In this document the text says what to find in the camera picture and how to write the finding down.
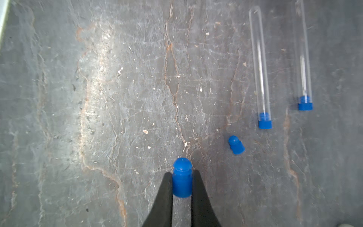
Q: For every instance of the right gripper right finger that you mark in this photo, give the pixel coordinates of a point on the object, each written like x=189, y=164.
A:
x=202, y=214

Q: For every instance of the blue stopper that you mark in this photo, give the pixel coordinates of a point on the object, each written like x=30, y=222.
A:
x=305, y=104
x=182, y=178
x=265, y=121

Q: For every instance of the clear test tube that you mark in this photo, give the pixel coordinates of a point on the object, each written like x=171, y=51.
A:
x=259, y=61
x=303, y=73

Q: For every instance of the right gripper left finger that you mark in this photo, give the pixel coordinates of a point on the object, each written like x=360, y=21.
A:
x=162, y=209

